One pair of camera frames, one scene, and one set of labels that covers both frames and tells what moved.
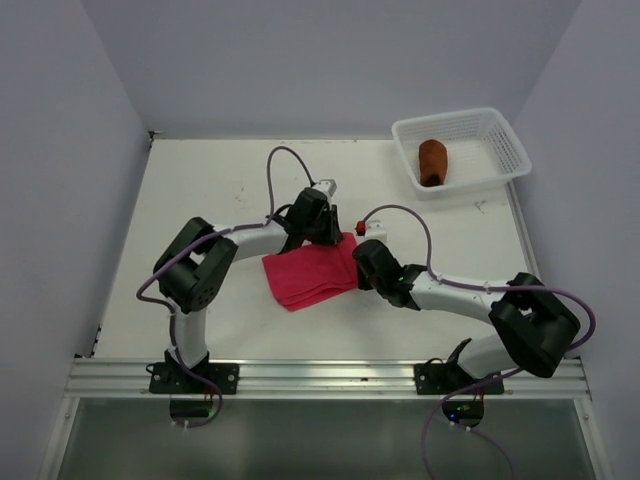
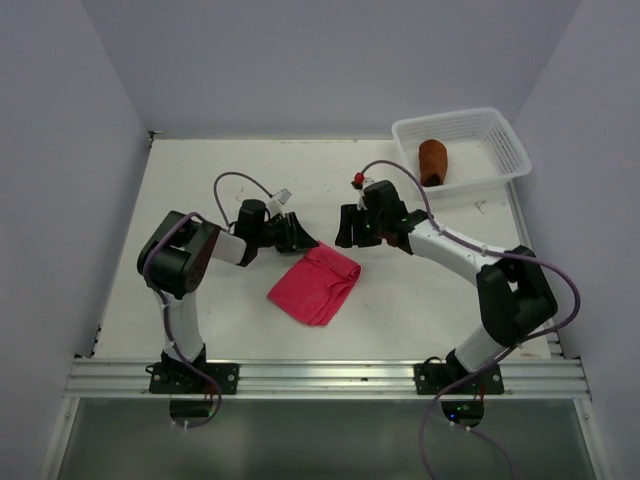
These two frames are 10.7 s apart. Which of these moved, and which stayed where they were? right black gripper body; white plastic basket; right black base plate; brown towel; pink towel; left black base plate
Moved: right black gripper body; pink towel
Stayed: white plastic basket; brown towel; right black base plate; left black base plate
